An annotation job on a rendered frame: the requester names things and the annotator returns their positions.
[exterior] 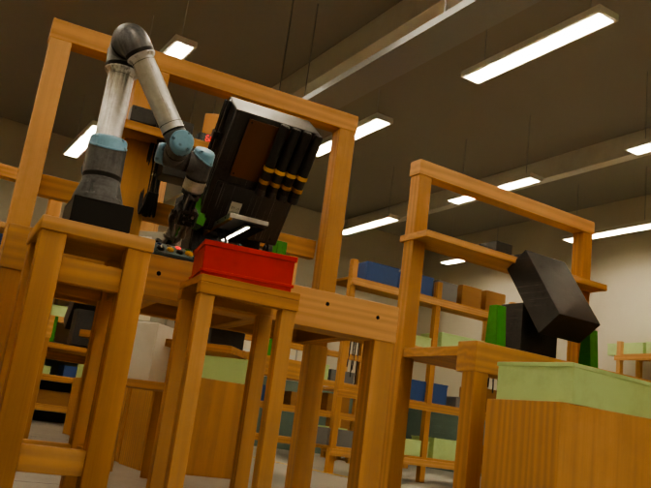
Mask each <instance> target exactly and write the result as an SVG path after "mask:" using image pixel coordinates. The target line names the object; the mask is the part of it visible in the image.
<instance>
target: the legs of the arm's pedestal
mask: <svg viewBox="0 0 651 488"><path fill-rule="evenodd" d="M66 240H67V234H66V233H61V232H57V231H53V230H48V229H41V231H40V232H39V233H38V237H37V242H36V243H33V242H31V243H30V244H29V245H28V246H27V250H26V254H25V259H24V263H23V266H22V271H21V275H20V279H19V284H18V288H17V292H16V297H15V304H14V308H13V312H12V317H11V321H10V325H9V330H8V334H7V338H6V343H5V347H4V350H3V355H2V359H1V363H0V488H13V484H14V480H15V475H16V472H25V473H44V474H55V475H61V480H60V485H59V488H107V486H108V480H109V471H110V465H111V460H112V455H113V451H114V445H115V440H116V435H117V430H118V424H119V419H120V414H121V409H122V404H123V399H124V394H125V388H126V383H127V379H128V373H129V368H130V363H131V358H132V352H133V347H134V343H135V338H136V332H137V327H138V322H139V316H140V307H141V302H142V297H143V292H144V287H145V282H146V276H147V271H148V266H149V261H150V256H151V254H150V253H148V252H144V251H140V250H135V249H131V248H128V249H126V250H125V251H123V252H122V256H121V261H118V260H113V259H109V260H108V261H106V262H105V265H101V264H97V263H93V262H88V261H83V260H79V259H70V258H65V257H63V253H64V249H65V244H66ZM55 293H58V294H64V295H69V296H73V297H78V298H84V299H89V300H94V301H97V304H96V309H95V314H94V319H93V323H92V328H91V333H90V338H89V343H88V348H87V352H86V356H85V361H84V366H83V371H82V376H81V381H80V386H79V391H78V396H77V403H76V408H75V413H74V418H73V423H72V428H71V433H70V437H69V442H68V443H64V442H48V441H38V440H29V439H24V438H23V436H24V431H25V426H26V422H27V417H28V413H29V409H30V404H31V400H32V395H33V391H34V386H35V382H36V378H37V373H38V369H39V364H40V360H41V355H42V350H43V346H44V341H45V337H46V333H47V325H48V320H49V316H50V311H51V306H52V302H53V297H54V294H55Z"/></svg>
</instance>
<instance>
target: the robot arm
mask: <svg viewBox="0 0 651 488"><path fill-rule="evenodd" d="M154 55H155V50H154V48H153V45H152V43H151V42H150V39H149V37H148V35H147V34H146V32H145V31H144V30H143V29H142V28H141V27H140V26H138V25H136V24H135V23H123V24H121V25H119V26H118V27H117V28H116V29H115V30H114V32H113V34H112V37H111V41H110V44H109V47H108V52H107V61H106V65H105V70H106V72H107V73H108V78H107V83H106V87H105V92H104V96H103V100H102V105H101V109H100V114H99V118H98V123H97V127H96V132H95V134H92V135H91V136H90V139H89V140H88V144H87V148H86V153H85V157H84V162H83V165H82V167H81V174H82V177H81V180H80V182H79V184H78V186H77V188H76V190H75V191H74V193H73V195H72V197H73V196H74V195H79V196H83V197H88V198H95V199H99V200H103V201H108V202H112V203H116V204H121V205H123V202H122V197H121V190H120V184H121V179H122V173H123V168H124V163H125V158H126V152H127V151H128V149H127V146H128V143H127V141H126V140H124V139H123V138H122V134H123V130H124V125H125V120H126V115H127V111H128V106H129V102H130V97H131V93H132V88H133V83H134V80H136V79H139V83H140V85H141V88H142V90H143V92H144V94H145V97H146V99H147V101H148V103H149V105H150V107H151V109H152V112H153V114H154V116H155V119H156V121H157V123H158V125H159V128H160V130H161V132H162V135H163V137H164V139H165V141H166V143H164V142H159V144H158V146H157V149H156V153H155V157H154V161H155V163H157V164H160V165H163V166H164V167H169V168H175V169H178V170H182V171H186V172H187V173H186V176H185V179H184V182H183V185H182V190H181V192H182V193H183V194H184V195H182V196H180V197H179V198H177V199H176V201H175V205H174V209H172V210H171V212H170V215H169V228H170V239H171V241H172V243H174V244H175V243H177V242H178V241H180V240H181V239H183V240H184V239H185V236H186V233H187V230H188V229H190V228H194V227H195V224H196V222H195V221H197V219H198V217H199V213H198V210H197V208H196V207H195V206H196V204H197V201H199V198H201V197H202V193H203V191H204V187H205V188H206V187H207V185H206V182H207V179H208V177H209V174H210V172H211V169H212V167H213V162H214V159H215V154H214V152H213V151H211V150H210V149H208V148H205V147H200V146H197V147H196V148H195V150H194V151H192V149H193V146H194V138H193V136H192V135H191V134H190V133H189V132H188V131H186V129H185V127H184V125H183V122H182V120H181V118H180V116H179V113H178V111H177V109H176V106H175V104H174V102H173V100H172V97H171V94H170V91H169V89H168V87H167V86H166V83H165V81H164V79H163V76H162V74H161V72H160V69H159V67H158V65H157V63H156V60H155V58H154ZM196 218H197V219H196ZM179 225H180V230H179V231H178V234H177V236H175V234H176V229H177V228H178V226H179Z"/></svg>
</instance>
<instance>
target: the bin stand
mask: <svg viewBox="0 0 651 488"><path fill-rule="evenodd" d="M299 298H300V294H299V293H294V292H289V291H285V290H277V289H273V288H268V287H263V286H258V285H254V284H249V283H244V282H240V281H236V280H231V279H227V278H222V277H217V276H212V275H208V274H203V273H202V274H201V275H198V276H196V277H194V278H191V279H189V280H187V281H184V282H182V283H180V286H179V292H178V297H177V300H179V302H178V308H177V313H176V319H175V324H174V330H173V335H172V340H171V346H170V356H169V362H168V367H167V372H166V378H165V383H164V389H163V395H162V400H161V406H160V410H159V416H158V422H157V427H156V433H155V439H154V443H153V449H152V454H151V460H150V466H149V471H148V477H147V482H146V487H145V488H183V485H184V479H185V473H186V468H187V462H188V456H189V450H190V444H191V439H192V433H193V427H194V421H195V415H196V409H197V403H198V398H199V392H200V386H201V380H202V369H203V363H204V358H205V352H206V346H207V340H208V334H209V328H210V323H211V317H212V311H213V307H216V308H221V309H226V310H231V311H236V312H240V313H245V314H251V315H256V316H255V322H254V329H253V335H252V342H251V348H250V354H249V360H248V367H247V374H246V380H245V386H244V392H243V399H242V405H241V412H240V418H239V424H238V430H237V437H236V444H235V450H234V456H233V462H232V474H231V481H230V487H229V488H248V482H249V475H250V469H251V463H252V456H253V449H254V442H255V436H256V430H257V423H258V416H259V409H260V402H261V397H262V390H263V383H264V371H265V364H266V358H267V351H268V344H269V338H270V331H271V325H272V317H273V311H274V309H276V310H278V311H277V313H276V320H275V326H274V333H273V340H272V346H271V353H270V359H269V366H268V373H267V380H266V386H265V393H264V399H263V412H262V419H261V425H260V432H259V438H258V445H257V452H256V459H255V465H254V471H253V478H252V485H251V488H271V483H272V477H273V470H274V463H275V455H276V448H277V442H278V435H279V428H280V421H281V414H282V408H283V400H284V393H285V386H286V379H287V373H288V366H289V359H290V352H291V344H292V338H293V331H294V324H295V312H298V305H299Z"/></svg>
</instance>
